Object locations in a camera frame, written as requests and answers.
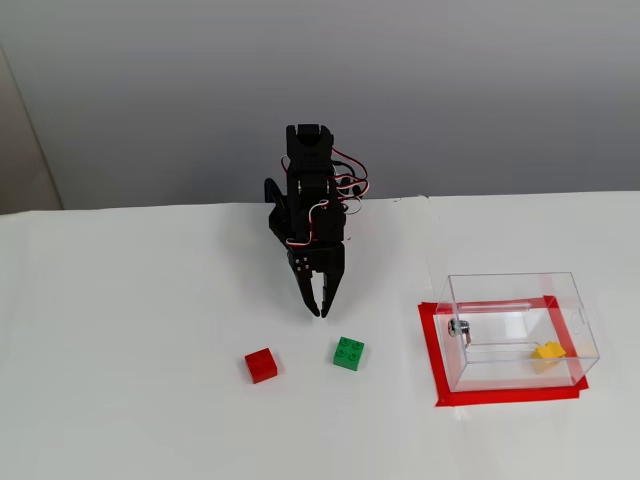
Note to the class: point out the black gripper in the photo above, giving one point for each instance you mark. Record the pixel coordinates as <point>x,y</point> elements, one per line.
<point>324,260</point>

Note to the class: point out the silver cam lock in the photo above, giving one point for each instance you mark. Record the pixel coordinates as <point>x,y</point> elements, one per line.
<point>457,328</point>

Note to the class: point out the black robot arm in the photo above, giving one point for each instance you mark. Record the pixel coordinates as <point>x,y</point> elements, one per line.
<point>310,150</point>

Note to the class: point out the transparent plastic box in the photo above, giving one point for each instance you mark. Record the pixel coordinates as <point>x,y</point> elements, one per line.
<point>500,300</point>

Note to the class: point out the red lego brick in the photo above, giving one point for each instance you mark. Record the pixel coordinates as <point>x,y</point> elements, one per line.
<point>261,366</point>

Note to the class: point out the green lego brick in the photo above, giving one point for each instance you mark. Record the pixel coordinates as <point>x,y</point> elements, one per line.
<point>348,354</point>

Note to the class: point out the yellow lego brick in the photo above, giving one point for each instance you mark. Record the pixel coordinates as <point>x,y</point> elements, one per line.
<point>549,351</point>

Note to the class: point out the red tape square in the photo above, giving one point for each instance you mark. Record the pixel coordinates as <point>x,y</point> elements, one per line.
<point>431,350</point>

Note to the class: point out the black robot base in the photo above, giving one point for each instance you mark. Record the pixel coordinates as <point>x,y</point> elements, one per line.
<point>277,220</point>

